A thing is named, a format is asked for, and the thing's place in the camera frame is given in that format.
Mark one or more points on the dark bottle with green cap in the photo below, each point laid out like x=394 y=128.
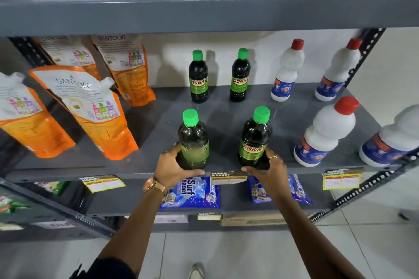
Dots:
x=254 y=138
x=198 y=77
x=240 y=76

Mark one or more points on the white bottle with red cap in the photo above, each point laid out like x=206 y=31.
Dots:
x=392 y=140
x=337 y=71
x=288 y=69
x=324 y=135

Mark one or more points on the person's right thumb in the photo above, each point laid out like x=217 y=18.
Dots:
x=252 y=170

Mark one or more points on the grey metal shelf rack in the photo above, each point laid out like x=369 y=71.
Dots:
x=209 y=14

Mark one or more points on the gold wristwatch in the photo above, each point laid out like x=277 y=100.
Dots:
x=154 y=185

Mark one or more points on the orange and white refill pouch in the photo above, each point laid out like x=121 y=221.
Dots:
x=29 y=121
x=68 y=51
x=129 y=66
x=95 y=108

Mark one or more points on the person's right forearm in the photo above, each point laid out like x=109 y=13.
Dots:
x=314 y=242

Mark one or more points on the person's black sleeve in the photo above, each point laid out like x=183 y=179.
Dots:
x=104 y=269

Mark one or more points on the person's shoe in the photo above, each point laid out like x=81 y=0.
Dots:
x=196 y=271

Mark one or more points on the white shelf label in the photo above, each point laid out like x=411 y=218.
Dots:
x=172 y=219

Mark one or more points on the person's left thumb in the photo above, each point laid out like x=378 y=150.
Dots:
x=192 y=173

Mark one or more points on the person's left forearm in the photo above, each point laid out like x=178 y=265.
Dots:
x=137 y=223

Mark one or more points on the dark bottle with faded label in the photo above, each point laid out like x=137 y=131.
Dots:
x=193 y=141

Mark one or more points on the person's left hand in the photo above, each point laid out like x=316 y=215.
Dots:
x=167 y=171

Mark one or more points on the small yellow shelf price label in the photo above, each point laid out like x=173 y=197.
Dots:
x=209 y=217

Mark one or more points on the blue detergent packet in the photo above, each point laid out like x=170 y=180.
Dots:
x=194 y=193
x=298 y=190

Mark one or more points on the green snack packet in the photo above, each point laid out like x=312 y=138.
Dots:
x=54 y=187
x=11 y=205

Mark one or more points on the person's right hand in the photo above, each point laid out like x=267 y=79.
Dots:
x=276 y=179

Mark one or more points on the brown cardboard piece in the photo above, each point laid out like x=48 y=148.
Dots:
x=252 y=220

